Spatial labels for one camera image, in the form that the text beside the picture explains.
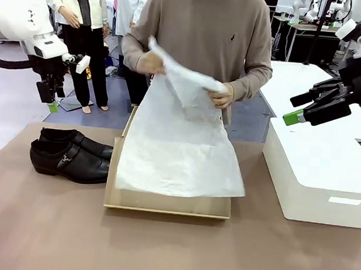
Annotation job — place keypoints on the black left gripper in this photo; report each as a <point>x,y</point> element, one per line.
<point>48,69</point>

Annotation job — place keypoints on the black leather buckle shoe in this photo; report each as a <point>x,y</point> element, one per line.
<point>73,165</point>
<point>88,141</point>

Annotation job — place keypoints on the white wrapping paper sheet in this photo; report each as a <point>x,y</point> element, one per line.
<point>179,154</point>

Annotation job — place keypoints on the brown cardboard shoe box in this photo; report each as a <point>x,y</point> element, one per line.
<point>161,207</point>

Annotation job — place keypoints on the person's right forearm beige sleeve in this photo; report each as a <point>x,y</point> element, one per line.
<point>131,50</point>

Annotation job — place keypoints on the person's left forearm beige sleeve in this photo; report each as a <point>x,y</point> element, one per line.
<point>253,79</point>

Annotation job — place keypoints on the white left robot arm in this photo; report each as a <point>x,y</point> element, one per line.
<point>17,10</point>

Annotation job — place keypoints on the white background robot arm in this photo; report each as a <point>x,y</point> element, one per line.
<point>297,7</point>
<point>333,9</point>

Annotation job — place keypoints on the white foam box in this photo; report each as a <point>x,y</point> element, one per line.
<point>319,172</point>

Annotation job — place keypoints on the white label on foam box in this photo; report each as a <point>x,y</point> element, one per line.
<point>344,201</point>

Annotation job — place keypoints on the person's left hand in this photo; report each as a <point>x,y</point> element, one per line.
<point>223,96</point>

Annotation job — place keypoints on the person's right hand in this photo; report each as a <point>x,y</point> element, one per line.
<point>150,62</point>

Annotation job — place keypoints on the white side table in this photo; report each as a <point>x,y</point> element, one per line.
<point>296,78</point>

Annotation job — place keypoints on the clothes pile on floor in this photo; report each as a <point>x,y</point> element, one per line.
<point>111,71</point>

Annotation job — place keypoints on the person in white shirt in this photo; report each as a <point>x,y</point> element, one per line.
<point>130,1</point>

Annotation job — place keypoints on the person in beige sweater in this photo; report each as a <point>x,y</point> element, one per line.
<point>205,26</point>

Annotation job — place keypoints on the grey mannequin base plate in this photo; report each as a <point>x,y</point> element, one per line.
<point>71,103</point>

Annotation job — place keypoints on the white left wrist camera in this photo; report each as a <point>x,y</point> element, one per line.
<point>83,64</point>

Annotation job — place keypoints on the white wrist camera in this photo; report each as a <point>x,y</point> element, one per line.
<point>83,64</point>
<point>346,30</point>

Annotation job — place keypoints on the black frame background table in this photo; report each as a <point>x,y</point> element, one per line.
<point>302,38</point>

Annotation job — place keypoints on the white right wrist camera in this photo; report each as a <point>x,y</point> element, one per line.
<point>346,30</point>

